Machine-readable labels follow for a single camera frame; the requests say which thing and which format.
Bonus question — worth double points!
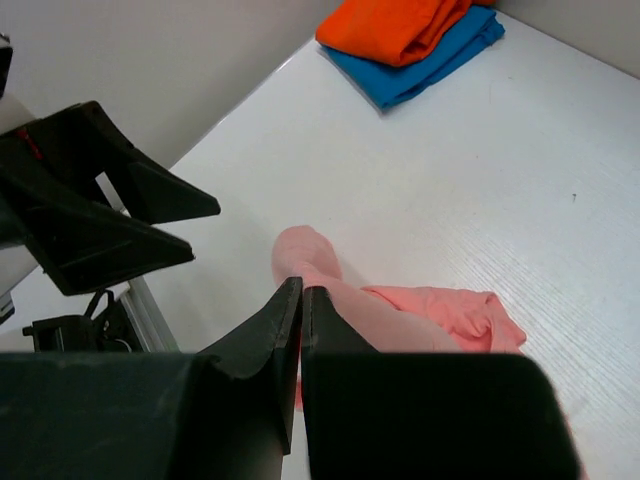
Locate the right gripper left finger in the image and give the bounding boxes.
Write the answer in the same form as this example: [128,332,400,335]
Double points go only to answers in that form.
[1,278,302,479]

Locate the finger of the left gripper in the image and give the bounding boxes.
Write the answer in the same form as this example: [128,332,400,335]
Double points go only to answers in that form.
[1,101,221,225]
[1,164,194,295]

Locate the salmon pink t-shirt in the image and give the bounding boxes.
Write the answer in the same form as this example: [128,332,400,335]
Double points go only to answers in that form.
[271,225,526,354]

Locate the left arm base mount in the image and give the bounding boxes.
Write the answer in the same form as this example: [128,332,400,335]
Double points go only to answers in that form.
[22,289,143,353]

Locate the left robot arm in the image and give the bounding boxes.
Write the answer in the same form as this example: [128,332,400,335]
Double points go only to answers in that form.
[1,100,221,296]

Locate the folded orange t-shirt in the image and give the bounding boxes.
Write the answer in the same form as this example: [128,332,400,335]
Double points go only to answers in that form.
[315,0,494,67]

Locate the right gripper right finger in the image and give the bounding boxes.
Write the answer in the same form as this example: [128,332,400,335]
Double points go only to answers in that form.
[301,287,581,479]

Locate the folded blue t-shirt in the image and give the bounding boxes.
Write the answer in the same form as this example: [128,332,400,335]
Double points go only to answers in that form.
[317,7,505,111]

